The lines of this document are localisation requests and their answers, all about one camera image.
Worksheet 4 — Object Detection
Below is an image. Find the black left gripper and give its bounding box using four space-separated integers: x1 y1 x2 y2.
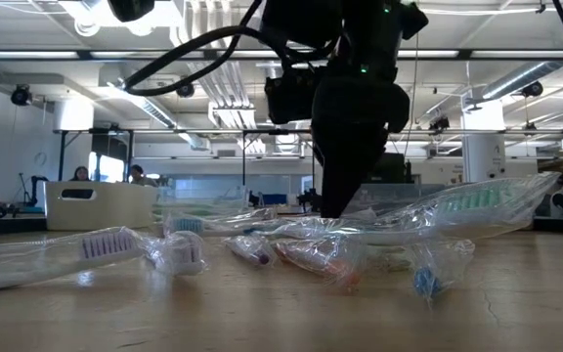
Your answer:
108 0 155 23

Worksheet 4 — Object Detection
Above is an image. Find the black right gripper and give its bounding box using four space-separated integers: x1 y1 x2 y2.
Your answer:
310 72 412 220

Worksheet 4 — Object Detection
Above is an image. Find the green toothbrush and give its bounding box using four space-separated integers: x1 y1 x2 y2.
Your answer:
261 170 562 246

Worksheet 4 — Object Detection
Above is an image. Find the black monitor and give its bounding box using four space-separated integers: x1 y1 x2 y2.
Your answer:
367 152 410 186

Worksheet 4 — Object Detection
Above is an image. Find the wrapped orange toothbrush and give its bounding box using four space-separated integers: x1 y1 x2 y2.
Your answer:
271 235 367 290

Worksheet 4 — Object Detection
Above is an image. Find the white column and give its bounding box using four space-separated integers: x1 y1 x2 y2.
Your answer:
460 99 508 186

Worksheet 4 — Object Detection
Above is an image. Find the clear plastic bin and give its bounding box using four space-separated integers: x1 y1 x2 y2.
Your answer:
156 187 251 219

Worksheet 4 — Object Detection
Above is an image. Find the white plastic bin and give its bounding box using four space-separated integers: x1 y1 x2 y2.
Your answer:
44 181 160 232

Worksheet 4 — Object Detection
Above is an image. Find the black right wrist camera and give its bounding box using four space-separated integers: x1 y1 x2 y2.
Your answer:
263 67 325 126

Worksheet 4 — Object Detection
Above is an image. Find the black background frame stand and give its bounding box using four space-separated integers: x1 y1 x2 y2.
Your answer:
240 128 317 196
58 127 135 186

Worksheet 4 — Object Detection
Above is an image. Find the black ceiling camera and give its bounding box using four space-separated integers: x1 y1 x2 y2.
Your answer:
520 79 545 99
175 80 196 99
9 82 34 107
428 115 452 134

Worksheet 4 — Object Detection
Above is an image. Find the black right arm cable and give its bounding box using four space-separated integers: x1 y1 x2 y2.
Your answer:
122 0 563 103

